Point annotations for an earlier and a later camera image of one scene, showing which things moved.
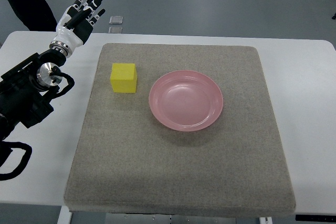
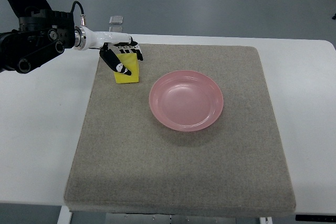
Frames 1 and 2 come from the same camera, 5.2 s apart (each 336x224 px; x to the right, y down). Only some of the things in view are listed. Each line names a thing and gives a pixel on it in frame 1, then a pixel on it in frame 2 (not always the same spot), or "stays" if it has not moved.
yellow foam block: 124,77 -> 130,61
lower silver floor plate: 115,30 stays
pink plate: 186,100 stays
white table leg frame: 65,216 stays
